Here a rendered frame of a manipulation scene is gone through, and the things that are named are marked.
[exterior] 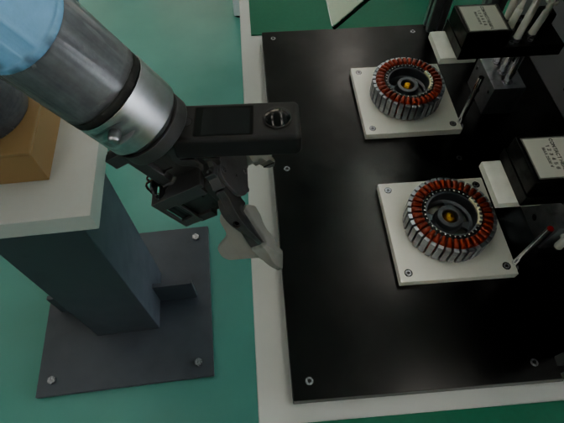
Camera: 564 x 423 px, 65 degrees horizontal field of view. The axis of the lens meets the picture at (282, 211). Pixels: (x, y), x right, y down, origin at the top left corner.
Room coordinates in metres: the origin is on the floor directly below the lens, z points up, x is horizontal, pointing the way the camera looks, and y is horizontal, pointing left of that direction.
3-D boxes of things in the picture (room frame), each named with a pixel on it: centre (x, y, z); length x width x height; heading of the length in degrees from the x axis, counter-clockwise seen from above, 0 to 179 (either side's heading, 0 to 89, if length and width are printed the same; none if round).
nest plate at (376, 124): (0.54, -0.20, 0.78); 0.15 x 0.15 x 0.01; 4
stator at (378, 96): (0.54, -0.20, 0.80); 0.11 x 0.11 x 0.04
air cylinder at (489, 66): (0.55, -0.34, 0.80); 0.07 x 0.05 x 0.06; 4
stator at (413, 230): (0.30, -0.22, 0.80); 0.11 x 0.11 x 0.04
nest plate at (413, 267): (0.30, -0.22, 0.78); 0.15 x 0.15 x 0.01; 4
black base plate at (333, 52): (0.42, -0.22, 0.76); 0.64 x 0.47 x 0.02; 4
